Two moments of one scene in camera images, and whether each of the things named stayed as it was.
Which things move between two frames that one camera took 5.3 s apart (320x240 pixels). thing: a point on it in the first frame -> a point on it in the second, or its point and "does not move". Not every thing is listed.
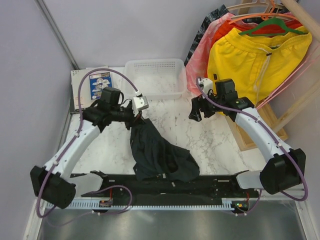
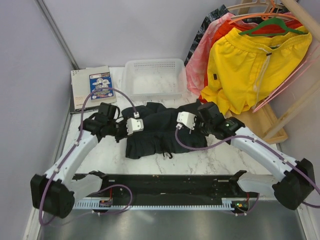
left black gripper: [139, 117] -> [125, 133]
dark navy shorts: [154, 156] -> [160, 136]
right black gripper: [199, 102] -> [198, 118]
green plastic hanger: [272, 21] does not move
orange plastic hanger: [265, 16] does not move
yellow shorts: [258, 65] does not move
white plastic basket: [158, 79] does not move
